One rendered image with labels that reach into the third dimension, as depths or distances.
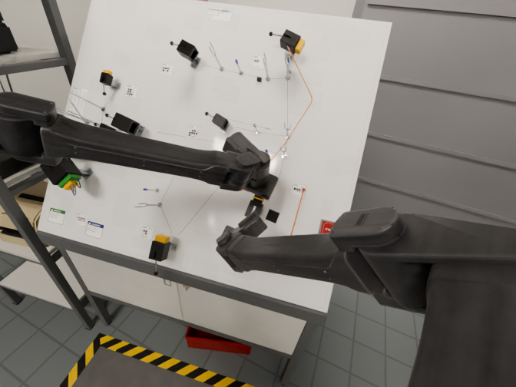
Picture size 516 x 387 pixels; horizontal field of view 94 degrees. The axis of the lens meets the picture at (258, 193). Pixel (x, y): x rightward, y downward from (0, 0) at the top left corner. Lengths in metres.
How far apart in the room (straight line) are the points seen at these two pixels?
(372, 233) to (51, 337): 1.99
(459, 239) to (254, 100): 0.82
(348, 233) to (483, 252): 0.10
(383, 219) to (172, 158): 0.38
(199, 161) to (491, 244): 0.44
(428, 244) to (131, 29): 1.22
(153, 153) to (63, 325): 1.71
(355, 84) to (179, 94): 0.64
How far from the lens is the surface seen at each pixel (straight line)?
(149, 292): 1.31
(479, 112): 2.48
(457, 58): 2.36
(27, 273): 2.13
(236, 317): 1.19
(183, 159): 0.50
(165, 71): 1.11
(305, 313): 0.94
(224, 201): 0.89
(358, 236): 0.25
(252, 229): 0.60
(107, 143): 0.50
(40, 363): 2.03
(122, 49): 1.25
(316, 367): 1.82
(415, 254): 0.23
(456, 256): 0.22
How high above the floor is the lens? 1.66
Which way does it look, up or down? 36 degrees down
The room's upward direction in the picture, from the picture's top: 7 degrees clockwise
